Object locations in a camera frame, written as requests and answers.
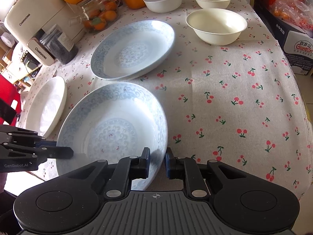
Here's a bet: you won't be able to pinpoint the white swirl pattern plate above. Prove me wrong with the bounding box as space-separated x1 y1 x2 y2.
25 76 67 138

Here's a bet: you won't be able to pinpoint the blue patterned plate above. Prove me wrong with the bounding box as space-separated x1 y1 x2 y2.
56 83 168 190
90 20 175 81

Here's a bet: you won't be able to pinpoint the large cream bowl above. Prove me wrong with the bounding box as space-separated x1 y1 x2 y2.
186 8 248 46

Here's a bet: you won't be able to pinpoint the white ceramic bowl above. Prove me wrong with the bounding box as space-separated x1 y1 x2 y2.
143 0 182 13

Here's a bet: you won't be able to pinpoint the clear jar dark contents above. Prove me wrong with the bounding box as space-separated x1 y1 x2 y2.
40 24 78 65

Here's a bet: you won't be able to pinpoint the cream air fryer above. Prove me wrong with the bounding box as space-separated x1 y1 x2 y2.
4 0 85 66

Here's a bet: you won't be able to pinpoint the glass jar of tangerines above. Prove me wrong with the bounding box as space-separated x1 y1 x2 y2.
68 0 119 33

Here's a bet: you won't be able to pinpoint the dark Ganten water carton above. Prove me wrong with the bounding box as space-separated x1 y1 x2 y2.
256 8 313 75

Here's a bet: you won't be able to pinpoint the plastic bag of fruit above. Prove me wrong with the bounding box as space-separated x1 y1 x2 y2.
270 0 312 38

